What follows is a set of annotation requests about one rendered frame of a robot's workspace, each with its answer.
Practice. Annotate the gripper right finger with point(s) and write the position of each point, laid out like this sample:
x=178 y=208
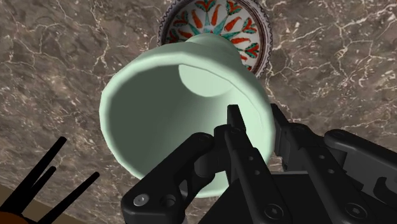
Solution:
x=347 y=173

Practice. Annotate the pale green cup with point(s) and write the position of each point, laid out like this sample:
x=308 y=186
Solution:
x=149 y=118

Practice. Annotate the white bowl with orange-green pattern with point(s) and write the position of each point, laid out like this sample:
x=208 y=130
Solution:
x=245 y=25

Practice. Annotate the brown vase with black sticks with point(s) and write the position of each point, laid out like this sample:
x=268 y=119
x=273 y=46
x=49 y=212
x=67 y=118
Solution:
x=28 y=192

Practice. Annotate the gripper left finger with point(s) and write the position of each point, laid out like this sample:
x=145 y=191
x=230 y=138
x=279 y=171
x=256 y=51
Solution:
x=161 y=189

